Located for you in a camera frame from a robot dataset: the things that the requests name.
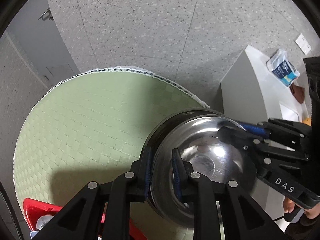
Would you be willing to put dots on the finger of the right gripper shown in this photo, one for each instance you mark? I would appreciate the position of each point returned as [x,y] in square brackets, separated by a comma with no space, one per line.
[240,139]
[279,130]

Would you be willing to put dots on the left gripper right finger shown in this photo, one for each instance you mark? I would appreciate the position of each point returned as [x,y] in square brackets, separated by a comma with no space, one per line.
[195,188]

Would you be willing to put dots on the brown object on counter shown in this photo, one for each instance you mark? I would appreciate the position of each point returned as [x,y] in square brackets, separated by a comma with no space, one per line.
[298,92]

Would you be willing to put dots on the red plastic basin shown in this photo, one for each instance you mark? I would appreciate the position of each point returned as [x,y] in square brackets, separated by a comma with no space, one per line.
[34,209]

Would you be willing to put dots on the blue white package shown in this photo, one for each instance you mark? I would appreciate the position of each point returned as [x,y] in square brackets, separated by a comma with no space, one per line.
[282,68]

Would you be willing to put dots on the white wall socket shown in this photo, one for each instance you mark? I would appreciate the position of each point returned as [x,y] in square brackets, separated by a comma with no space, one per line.
[303,44]

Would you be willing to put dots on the grey door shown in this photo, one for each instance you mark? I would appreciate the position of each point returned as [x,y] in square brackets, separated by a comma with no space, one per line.
[40,44]

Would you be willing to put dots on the green checkered table mat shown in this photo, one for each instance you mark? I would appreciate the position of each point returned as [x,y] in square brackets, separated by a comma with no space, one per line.
[91,127]

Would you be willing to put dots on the blue square plate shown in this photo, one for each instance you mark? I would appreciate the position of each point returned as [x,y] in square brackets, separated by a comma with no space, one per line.
[33,234]

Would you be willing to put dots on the metal door handle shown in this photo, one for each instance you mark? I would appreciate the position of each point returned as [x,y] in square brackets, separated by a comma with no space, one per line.
[47,15]

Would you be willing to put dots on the large steel bowl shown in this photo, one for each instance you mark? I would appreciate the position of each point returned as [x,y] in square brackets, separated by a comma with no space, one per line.
[42,221]

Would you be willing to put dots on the orange object on counter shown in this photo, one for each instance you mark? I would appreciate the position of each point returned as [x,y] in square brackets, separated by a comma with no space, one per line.
[307,121]

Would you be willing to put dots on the white counter cabinet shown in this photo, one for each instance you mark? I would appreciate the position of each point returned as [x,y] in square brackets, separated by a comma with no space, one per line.
[252,94]

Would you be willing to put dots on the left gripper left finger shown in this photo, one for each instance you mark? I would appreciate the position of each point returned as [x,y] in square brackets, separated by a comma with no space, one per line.
[129,187]

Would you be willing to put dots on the medium steel bowl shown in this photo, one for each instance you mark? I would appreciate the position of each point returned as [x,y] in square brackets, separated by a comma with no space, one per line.
[195,134]

